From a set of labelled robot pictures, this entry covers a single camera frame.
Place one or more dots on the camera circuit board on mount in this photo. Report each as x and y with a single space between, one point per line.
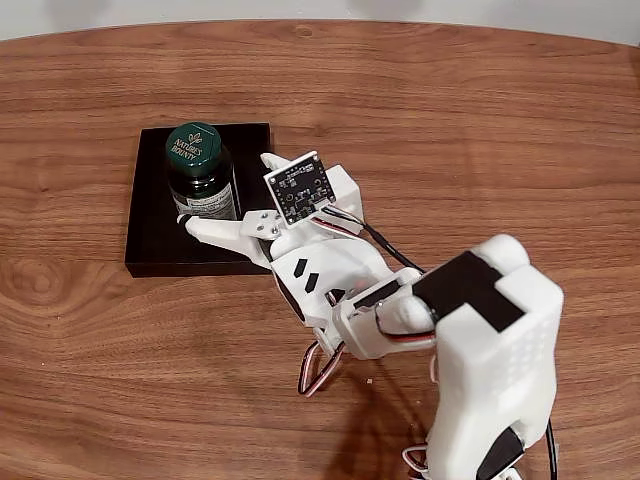
300 187

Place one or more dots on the green-capped dark pill bottle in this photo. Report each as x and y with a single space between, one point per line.
195 150

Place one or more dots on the black shallow open box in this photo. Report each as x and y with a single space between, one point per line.
150 240

